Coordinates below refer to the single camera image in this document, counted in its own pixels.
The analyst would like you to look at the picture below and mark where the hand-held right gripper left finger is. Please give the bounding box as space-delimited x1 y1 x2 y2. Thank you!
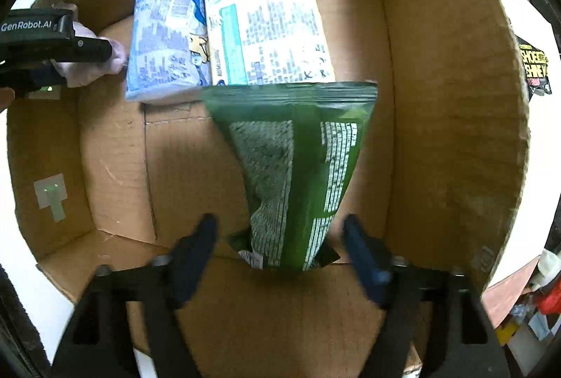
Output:
52 213 220 378

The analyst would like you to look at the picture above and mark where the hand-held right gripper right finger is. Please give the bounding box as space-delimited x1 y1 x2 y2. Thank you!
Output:
342 213 512 378

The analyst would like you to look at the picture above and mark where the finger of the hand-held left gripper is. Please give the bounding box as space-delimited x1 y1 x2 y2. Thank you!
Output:
70 36 114 63

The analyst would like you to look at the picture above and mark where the white soft plastic packet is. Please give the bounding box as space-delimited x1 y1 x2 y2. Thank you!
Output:
50 20 129 88

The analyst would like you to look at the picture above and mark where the blue white tissue pack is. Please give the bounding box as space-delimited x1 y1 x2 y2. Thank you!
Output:
124 0 214 103

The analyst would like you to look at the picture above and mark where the green snack packet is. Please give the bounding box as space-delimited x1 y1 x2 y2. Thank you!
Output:
199 81 379 272

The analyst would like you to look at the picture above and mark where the brown cardboard box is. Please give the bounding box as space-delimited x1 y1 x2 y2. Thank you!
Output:
6 0 532 378

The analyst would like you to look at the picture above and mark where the white teal tissue pack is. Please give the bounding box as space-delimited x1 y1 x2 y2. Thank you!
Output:
202 0 337 88

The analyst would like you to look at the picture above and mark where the white plastic item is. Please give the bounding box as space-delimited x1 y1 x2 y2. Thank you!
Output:
535 248 561 292

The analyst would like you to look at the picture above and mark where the red item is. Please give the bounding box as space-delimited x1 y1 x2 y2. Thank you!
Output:
536 289 561 317

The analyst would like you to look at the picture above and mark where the black yellow printed bag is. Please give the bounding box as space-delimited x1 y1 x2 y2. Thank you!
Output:
514 35 553 101

